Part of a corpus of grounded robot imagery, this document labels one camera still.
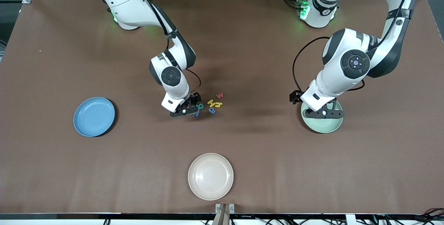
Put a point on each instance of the blue foam letter a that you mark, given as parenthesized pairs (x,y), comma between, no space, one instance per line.
(210,109)

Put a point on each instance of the teal foam letter R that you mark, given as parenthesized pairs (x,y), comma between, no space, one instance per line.
(200,107)

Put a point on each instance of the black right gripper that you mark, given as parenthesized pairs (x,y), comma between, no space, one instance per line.
(193,99)

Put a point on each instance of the green plate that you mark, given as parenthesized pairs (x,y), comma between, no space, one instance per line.
(322,126)

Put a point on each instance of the pink foam letter w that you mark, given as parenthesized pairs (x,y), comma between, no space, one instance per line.
(219,96)

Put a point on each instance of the cream plate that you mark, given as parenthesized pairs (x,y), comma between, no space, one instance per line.
(210,176)

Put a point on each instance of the beige pole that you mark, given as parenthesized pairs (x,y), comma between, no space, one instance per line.
(222,218)

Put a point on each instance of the metal mounting bracket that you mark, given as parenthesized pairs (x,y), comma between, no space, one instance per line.
(218,207)

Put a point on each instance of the blue plate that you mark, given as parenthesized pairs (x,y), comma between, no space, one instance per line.
(93,117)

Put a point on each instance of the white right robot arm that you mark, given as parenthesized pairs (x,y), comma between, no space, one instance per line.
(131,6)

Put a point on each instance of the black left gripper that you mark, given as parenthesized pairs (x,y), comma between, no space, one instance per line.
(296,96)

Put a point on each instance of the yellow foam letter f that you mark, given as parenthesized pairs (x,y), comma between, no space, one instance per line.
(218,105)

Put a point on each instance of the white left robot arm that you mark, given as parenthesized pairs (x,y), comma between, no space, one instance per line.
(347,75)

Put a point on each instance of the black table edge rail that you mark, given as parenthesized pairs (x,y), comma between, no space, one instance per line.
(104,216)

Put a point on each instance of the yellow foam letter H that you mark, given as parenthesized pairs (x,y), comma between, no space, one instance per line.
(211,102)

